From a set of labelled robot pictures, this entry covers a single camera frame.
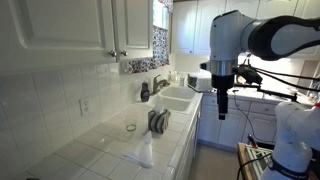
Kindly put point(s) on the small white container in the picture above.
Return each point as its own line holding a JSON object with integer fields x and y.
{"x": 182, "y": 82}

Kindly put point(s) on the white base cabinet door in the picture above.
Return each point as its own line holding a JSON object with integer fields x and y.
{"x": 209, "y": 125}
{"x": 233, "y": 128}
{"x": 260, "y": 128}

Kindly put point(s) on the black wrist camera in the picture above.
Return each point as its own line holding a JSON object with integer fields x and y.
{"x": 248, "y": 75}

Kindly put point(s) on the white paper napkin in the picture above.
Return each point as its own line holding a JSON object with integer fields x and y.
{"x": 143, "y": 153}

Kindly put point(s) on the silver toaster oven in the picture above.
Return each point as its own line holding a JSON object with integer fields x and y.
{"x": 200, "y": 83}

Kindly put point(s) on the wooden cart table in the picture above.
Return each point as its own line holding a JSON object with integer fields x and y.
{"x": 241, "y": 160}

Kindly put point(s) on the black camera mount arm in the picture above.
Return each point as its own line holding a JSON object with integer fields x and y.
{"x": 276, "y": 94}

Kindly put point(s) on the white tissue in box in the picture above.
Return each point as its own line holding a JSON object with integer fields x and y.
{"x": 158, "y": 107}

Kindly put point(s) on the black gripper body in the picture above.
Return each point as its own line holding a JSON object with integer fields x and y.
{"x": 222, "y": 81}

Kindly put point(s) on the dark soap bottle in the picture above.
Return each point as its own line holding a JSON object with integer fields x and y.
{"x": 145, "y": 93}

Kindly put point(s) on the round metal cabinet knob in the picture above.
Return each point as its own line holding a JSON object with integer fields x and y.
{"x": 113, "y": 53}
{"x": 124, "y": 52}

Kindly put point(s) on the metal sink faucet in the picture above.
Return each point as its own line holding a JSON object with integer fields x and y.
{"x": 156, "y": 83}

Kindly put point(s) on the white wall power outlet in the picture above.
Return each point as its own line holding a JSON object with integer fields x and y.
{"x": 85, "y": 106}

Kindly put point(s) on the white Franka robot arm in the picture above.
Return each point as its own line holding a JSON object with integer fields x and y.
{"x": 230, "y": 36}

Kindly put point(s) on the clear cup green base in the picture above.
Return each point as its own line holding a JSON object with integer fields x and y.
{"x": 131, "y": 127}

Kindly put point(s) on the white double sink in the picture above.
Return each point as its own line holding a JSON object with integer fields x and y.
{"x": 178, "y": 93}

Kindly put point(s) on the striped tissue box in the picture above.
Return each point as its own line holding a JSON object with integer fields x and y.
{"x": 159, "y": 122}

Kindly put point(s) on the round yellow dial object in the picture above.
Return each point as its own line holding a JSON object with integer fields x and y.
{"x": 240, "y": 80}

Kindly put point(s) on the white base cabinet drawer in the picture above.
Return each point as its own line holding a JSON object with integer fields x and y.
{"x": 210, "y": 100}
{"x": 240, "y": 104}
{"x": 263, "y": 108}

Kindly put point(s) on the small pale bottle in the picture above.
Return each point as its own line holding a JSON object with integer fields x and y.
{"x": 172, "y": 76}

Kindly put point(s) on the narrow white cabinet door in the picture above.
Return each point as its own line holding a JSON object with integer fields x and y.
{"x": 133, "y": 26}

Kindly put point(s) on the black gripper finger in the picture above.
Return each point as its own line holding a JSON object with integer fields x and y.
{"x": 223, "y": 110}

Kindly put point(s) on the wide white cabinet door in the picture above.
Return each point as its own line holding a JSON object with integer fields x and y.
{"x": 60, "y": 23}

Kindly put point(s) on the white counter base cabinet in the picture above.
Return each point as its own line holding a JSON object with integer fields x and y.
{"x": 190, "y": 150}

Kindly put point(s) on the green white board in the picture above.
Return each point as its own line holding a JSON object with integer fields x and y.
{"x": 258, "y": 160}

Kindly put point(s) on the floral curtain valance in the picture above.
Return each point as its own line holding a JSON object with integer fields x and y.
{"x": 168, "y": 4}

